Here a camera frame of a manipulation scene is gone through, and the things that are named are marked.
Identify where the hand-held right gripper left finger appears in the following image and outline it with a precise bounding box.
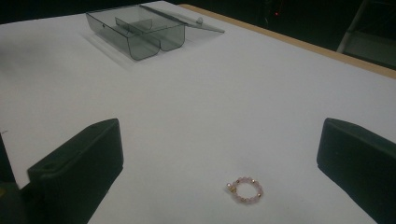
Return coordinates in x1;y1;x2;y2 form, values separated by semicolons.
27;118;124;224

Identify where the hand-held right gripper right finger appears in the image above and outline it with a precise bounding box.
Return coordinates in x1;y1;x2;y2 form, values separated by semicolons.
316;117;396;224

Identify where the pink beaded ring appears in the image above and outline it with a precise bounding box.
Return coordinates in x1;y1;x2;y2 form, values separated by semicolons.
225;175;264;204

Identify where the clear grey plastic box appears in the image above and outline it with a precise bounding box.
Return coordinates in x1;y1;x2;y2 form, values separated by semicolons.
85;4;226;62

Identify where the grey metal stand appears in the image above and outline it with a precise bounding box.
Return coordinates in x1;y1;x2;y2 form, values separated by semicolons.
335;0;396;71

